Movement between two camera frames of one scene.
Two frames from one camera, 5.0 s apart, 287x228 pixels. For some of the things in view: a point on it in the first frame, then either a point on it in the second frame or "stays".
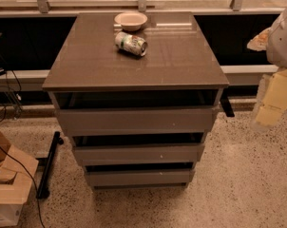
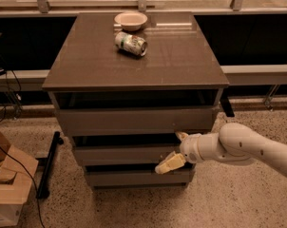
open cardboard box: [12, 174] stays
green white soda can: [131, 44] stays
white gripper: [283, 43] -> [189, 148]
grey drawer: [139, 154] stays
